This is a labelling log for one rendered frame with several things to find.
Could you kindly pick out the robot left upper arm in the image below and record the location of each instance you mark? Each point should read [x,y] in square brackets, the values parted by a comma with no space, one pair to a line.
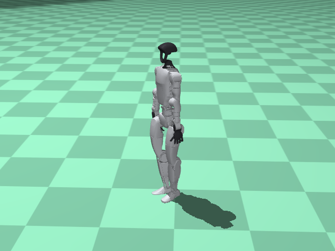
[175,79]

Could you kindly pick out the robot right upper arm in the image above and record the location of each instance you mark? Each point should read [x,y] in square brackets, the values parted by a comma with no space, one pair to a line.
[155,90]

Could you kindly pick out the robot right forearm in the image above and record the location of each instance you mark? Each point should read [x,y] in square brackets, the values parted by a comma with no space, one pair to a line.
[155,106]

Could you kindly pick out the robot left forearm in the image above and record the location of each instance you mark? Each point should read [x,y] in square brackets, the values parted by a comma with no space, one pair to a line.
[176,114]

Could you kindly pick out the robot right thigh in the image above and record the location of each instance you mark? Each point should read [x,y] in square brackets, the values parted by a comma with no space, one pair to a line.
[156,136]

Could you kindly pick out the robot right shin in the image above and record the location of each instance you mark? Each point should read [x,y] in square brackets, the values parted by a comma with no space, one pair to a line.
[163,169]

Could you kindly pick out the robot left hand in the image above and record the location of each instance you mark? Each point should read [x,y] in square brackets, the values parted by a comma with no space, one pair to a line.
[177,135]

